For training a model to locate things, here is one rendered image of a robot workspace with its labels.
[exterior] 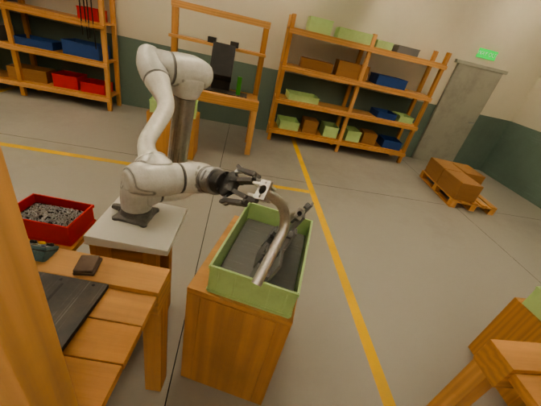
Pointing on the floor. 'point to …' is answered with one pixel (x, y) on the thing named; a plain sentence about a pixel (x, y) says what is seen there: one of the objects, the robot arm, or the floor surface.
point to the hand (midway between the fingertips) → (262, 192)
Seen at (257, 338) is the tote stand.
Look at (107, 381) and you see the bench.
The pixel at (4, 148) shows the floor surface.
